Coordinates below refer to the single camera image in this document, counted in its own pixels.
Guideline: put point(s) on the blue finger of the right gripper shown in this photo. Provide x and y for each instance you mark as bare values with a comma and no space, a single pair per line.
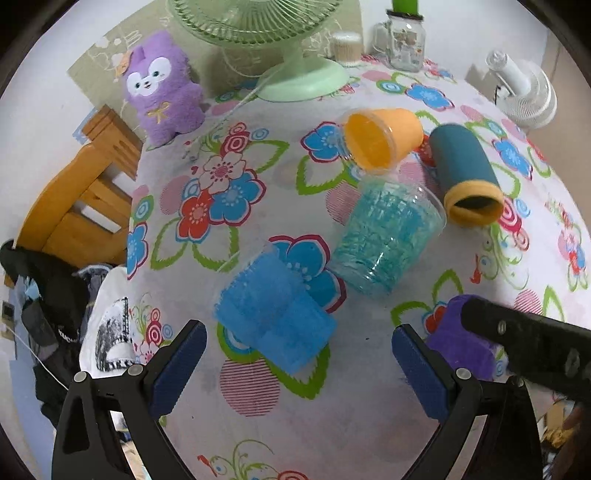
545,351

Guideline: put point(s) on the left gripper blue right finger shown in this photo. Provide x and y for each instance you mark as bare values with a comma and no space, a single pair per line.
508,446

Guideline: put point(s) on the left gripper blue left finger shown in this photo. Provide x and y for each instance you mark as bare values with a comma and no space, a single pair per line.
86,445

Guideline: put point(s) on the purple plastic cup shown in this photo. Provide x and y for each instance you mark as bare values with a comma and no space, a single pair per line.
459,347

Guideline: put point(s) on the blue plastic cup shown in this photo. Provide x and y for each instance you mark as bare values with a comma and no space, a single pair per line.
266,307

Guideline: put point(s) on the dark teal yellow-rimmed cup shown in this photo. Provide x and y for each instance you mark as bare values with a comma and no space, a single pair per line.
472,196

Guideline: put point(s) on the teal green plastic cup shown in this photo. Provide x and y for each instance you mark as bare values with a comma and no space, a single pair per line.
391,225

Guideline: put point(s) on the orange plastic cup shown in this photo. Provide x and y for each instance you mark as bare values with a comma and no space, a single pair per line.
379,139

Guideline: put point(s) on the green jar lid cup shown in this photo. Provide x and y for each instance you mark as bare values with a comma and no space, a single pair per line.
406,7

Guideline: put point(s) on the white printed cloth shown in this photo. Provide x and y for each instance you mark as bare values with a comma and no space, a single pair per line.
107,347

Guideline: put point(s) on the dark clothes pile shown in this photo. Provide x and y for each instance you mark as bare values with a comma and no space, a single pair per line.
58,301

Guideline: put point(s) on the orange wooden chair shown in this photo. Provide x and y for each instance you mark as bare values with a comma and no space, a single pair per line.
81,217

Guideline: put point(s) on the floral tablecloth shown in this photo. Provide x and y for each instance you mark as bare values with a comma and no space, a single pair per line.
258,172

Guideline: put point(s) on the white standing fan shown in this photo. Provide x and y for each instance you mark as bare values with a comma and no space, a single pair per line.
531,102

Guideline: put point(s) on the purple plush toy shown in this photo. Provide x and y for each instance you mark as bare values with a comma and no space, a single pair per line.
157,84

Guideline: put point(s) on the beige patterned board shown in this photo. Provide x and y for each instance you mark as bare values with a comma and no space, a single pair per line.
213,67

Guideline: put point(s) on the glass mason jar mug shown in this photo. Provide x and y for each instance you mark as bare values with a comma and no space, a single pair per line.
401,39

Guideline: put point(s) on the cotton swab container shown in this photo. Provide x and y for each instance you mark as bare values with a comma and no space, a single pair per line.
347,48

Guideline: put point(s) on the green desk fan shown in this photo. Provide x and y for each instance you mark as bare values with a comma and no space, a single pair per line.
266,24

